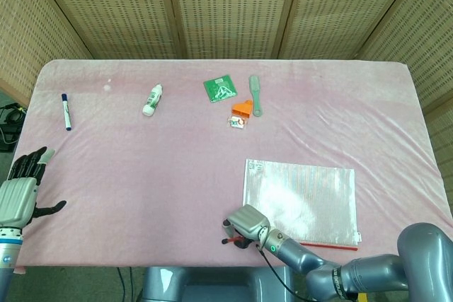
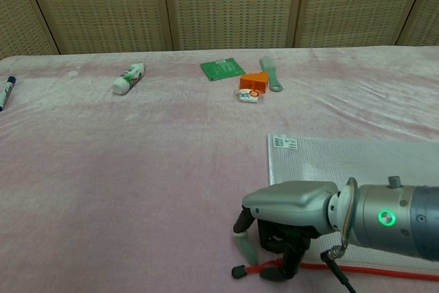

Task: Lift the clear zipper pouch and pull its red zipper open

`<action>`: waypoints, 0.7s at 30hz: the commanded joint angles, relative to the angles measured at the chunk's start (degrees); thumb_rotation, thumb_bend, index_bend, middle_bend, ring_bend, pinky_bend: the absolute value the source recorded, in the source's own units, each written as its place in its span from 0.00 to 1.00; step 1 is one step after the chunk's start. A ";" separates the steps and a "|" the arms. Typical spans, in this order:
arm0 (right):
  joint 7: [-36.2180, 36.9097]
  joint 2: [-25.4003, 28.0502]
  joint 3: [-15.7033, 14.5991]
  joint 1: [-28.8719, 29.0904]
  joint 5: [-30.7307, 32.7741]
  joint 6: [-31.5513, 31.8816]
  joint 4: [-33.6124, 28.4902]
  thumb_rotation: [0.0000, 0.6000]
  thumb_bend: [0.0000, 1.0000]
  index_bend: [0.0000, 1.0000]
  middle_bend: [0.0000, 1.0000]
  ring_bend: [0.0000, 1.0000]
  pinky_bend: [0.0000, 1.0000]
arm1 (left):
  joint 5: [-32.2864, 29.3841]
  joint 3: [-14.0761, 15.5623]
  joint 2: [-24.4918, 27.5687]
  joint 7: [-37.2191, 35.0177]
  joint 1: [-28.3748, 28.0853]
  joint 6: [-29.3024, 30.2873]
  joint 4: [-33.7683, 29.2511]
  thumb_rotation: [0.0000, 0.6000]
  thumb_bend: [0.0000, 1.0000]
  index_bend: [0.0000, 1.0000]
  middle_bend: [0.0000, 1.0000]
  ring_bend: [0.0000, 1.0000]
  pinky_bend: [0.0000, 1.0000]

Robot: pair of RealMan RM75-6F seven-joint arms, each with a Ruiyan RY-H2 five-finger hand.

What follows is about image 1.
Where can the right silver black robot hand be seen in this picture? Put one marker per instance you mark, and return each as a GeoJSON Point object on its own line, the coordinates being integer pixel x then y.
{"type": "Point", "coordinates": [247, 220]}

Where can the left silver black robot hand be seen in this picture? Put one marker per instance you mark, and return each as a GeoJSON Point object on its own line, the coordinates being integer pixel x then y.
{"type": "Point", "coordinates": [17, 196]}

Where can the clear zipper pouch red edge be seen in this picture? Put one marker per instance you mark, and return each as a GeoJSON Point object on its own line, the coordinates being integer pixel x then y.
{"type": "Point", "coordinates": [301, 189]}

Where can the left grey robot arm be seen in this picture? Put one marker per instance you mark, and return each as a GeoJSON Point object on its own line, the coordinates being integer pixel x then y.
{"type": "Point", "coordinates": [7, 256]}

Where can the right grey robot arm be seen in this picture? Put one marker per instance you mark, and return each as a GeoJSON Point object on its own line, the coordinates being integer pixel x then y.
{"type": "Point", "coordinates": [293, 249]}

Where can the grey robot torso base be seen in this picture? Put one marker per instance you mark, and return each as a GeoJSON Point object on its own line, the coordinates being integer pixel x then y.
{"type": "Point", "coordinates": [212, 284]}

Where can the blue white marker pen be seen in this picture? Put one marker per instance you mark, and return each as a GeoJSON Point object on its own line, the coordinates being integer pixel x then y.
{"type": "Point", "coordinates": [66, 111]}

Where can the small clear eraser packet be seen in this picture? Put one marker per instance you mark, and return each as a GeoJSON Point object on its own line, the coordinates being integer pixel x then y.
{"type": "Point", "coordinates": [237, 122]}

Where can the pink table cloth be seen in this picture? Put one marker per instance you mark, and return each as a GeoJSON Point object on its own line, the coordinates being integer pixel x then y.
{"type": "Point", "coordinates": [141, 174]}

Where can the green square packet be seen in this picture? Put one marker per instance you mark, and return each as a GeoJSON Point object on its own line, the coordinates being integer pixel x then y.
{"type": "Point", "coordinates": [219, 88]}

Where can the white glue bottle green label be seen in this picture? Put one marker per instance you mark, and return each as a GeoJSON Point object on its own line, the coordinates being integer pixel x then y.
{"type": "Point", "coordinates": [153, 100]}

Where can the bamboo folding screen panel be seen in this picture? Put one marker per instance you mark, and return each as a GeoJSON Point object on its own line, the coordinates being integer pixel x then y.
{"type": "Point", "coordinates": [347, 8]}
{"type": "Point", "coordinates": [113, 8]}
{"type": "Point", "coordinates": [230, 8]}
{"type": "Point", "coordinates": [424, 51]}
{"type": "Point", "coordinates": [21, 33]}

